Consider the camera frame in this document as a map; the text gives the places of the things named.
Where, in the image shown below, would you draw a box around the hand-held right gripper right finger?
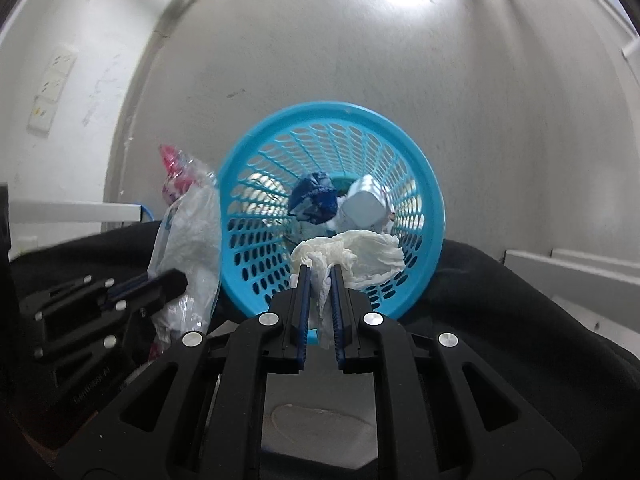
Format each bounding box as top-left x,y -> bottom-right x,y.
330,265 -> 586,480

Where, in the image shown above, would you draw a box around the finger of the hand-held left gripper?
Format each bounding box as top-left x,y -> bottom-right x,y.
32,268 -> 189,367
17,272 -> 151,323

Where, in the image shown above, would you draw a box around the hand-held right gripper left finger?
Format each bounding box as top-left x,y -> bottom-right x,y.
55,264 -> 313,480

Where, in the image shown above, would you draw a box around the clear plastic bag pink print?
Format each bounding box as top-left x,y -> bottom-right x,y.
147,144 -> 224,364

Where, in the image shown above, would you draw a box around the white tissue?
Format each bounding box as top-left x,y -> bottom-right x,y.
290,230 -> 406,352

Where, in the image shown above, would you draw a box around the blue mesh plastic wastebasket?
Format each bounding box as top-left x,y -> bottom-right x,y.
217,101 -> 446,344

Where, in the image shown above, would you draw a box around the pale blue box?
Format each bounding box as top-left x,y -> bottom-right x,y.
342,175 -> 394,231

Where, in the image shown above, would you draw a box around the crumpled dark blue wrapper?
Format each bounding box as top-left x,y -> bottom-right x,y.
287,171 -> 340,226

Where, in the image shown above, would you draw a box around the black pants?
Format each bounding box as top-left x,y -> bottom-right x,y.
0,219 -> 640,480

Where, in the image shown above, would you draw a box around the white wall socket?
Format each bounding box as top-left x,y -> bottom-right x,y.
49,49 -> 77,79
37,75 -> 67,104

